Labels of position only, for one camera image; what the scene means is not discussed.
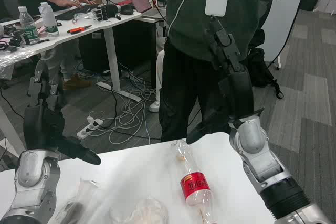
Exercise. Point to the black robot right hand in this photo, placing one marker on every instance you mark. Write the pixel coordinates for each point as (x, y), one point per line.
(239, 93)

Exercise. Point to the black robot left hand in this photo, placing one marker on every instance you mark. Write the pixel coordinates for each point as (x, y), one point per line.
(43, 127)

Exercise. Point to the dark food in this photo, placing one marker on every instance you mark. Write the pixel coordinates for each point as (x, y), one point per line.
(73, 208)

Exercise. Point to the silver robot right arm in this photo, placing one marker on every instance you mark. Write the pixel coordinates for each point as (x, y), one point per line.
(265, 161)

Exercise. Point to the black backpack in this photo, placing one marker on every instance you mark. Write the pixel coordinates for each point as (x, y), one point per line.
(260, 69)

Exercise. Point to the white power strip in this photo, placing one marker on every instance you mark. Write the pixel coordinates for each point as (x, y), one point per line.
(90, 127)

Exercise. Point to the person in white trousers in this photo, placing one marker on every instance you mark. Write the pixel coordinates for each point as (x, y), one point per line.
(158, 77)

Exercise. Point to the person in dark green hoodie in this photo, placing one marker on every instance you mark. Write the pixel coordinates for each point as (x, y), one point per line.
(194, 11)

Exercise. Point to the clear water bottle green label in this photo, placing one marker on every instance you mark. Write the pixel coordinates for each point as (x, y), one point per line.
(29, 28)
(50, 22)

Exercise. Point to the white standing desk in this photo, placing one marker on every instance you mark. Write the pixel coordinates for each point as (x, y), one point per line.
(78, 33)

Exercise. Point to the empty plastic bottle red label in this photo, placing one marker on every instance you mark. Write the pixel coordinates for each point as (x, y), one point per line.
(195, 186)

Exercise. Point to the black keyboard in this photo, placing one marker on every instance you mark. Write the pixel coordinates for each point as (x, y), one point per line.
(73, 12)

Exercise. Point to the crumpled white tissue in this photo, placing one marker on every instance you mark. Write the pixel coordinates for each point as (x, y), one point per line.
(144, 212)

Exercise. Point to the black spare robotic hand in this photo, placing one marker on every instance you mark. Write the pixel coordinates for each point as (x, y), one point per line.
(107, 11)

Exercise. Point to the black computer mouse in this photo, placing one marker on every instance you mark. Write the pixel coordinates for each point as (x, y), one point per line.
(127, 11)

